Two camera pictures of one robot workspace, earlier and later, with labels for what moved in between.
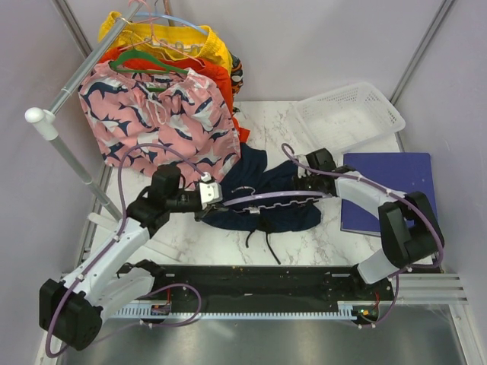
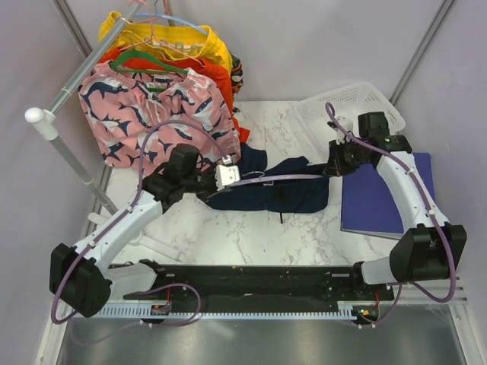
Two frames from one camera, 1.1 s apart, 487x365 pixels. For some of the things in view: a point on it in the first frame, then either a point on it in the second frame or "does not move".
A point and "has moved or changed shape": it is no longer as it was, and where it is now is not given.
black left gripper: (199, 214) to (211, 171)
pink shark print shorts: (176, 122) does not move
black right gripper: (299, 181) to (336, 166)
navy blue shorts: (251, 171) has moved or changed shape
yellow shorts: (178, 42) does not move
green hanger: (144, 55) does not move
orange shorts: (125, 55) does not move
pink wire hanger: (154, 38) does not move
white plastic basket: (349, 116) does not move
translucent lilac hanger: (253, 210) to (260, 179)
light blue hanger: (156, 14) does not move
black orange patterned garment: (237, 78) does not move
